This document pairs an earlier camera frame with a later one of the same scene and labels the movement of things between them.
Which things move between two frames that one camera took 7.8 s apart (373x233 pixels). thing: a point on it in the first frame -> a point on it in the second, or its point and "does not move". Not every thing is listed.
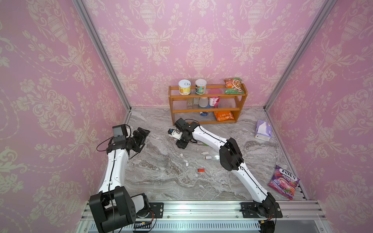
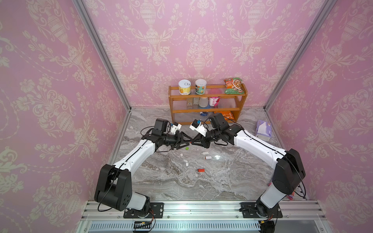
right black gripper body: x=183 y=141 -> x=211 y=136
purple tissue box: x=263 y=130 does not move
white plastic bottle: x=203 y=102 does not move
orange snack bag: x=222 y=115 does not move
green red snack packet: x=234 y=86 does not move
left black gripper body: x=137 y=139 -> x=171 y=139
